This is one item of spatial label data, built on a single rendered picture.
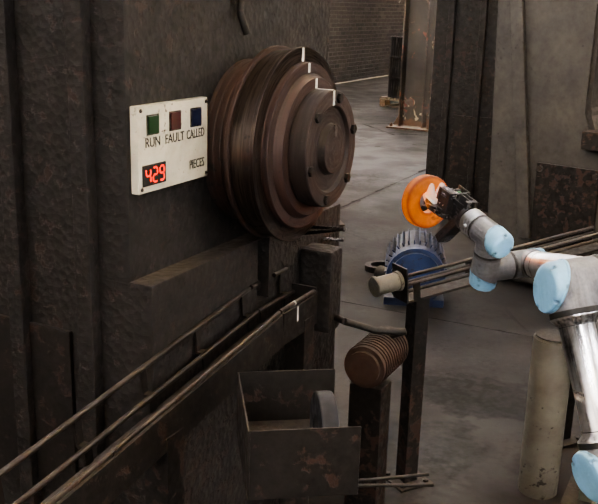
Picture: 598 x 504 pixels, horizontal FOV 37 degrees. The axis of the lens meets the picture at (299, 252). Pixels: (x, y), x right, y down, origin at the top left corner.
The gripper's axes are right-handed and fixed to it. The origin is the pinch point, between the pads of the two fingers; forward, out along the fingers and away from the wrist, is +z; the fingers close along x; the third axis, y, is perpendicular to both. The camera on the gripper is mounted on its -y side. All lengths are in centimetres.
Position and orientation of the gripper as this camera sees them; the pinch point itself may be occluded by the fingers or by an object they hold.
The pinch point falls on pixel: (426, 194)
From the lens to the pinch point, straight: 260.2
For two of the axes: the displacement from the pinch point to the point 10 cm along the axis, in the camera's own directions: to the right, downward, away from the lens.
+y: 1.5, -8.7, -4.7
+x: -8.8, 0.9, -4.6
